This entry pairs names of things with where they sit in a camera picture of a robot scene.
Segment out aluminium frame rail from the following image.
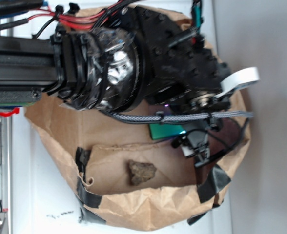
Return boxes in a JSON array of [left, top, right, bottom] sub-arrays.
[[0, 24, 14, 234]]

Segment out red and black wires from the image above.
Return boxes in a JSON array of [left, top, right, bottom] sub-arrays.
[[31, 0, 134, 39]]

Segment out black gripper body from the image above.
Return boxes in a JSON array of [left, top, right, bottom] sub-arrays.
[[133, 5, 231, 113]]

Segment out green rectangular block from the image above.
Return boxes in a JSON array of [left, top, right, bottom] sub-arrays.
[[149, 124, 186, 140]]

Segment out white plastic tray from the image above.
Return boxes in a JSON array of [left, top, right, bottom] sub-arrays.
[[11, 108, 232, 234]]

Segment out brown rough rock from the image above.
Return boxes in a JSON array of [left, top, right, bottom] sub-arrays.
[[128, 160, 157, 186]]

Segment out brown paper bag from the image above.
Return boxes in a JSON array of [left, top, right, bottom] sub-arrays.
[[24, 6, 252, 232]]

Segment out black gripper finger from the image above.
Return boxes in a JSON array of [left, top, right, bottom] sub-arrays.
[[171, 121, 218, 168]]

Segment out grey braided cable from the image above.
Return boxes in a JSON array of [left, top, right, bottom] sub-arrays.
[[109, 110, 254, 124]]

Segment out white flat ribbon cable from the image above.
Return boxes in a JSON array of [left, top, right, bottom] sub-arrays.
[[219, 67, 260, 96]]

